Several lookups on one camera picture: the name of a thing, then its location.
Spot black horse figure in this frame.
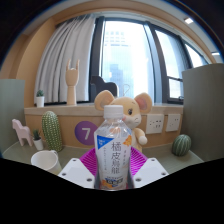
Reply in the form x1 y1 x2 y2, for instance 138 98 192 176
90 75 119 98

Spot ceiling lights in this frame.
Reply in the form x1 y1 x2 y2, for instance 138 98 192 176
184 17 221 57

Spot round green cactus figure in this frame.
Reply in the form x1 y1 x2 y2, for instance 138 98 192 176
171 133 193 157

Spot dark-framed window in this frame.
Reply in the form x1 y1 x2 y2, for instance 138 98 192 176
89 15 214 105

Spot wooden back ledge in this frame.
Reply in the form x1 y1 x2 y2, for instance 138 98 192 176
23 103 184 149

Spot white wall socket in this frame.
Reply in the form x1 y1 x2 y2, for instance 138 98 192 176
165 113 182 133
145 113 165 135

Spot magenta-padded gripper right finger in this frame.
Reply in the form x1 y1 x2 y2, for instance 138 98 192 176
128 147 169 190

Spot beige plush mouse toy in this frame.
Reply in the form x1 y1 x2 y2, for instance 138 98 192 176
93 89 154 153

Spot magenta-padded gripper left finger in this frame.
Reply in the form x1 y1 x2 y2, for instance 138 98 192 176
57 148 100 190

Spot small plant in white pot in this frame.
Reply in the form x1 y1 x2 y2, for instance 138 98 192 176
35 89 45 108
31 128 45 151

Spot round purple number sign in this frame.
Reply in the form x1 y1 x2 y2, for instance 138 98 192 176
74 120 99 147

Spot tall green cactus figure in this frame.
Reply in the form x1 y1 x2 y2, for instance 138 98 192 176
41 110 64 153

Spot grey-green desk divider panel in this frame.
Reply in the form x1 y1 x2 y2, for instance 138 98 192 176
181 63 224 163
0 78 27 154

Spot clear plastic drink bottle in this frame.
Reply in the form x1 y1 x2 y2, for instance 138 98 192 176
94 104 133 192

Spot light grey curtain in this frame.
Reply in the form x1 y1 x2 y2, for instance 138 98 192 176
34 13 98 104

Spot wooden hand model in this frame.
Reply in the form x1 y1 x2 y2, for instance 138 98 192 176
65 59 81 106

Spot pink wooden horse figure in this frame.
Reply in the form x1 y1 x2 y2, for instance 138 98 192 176
11 118 34 147

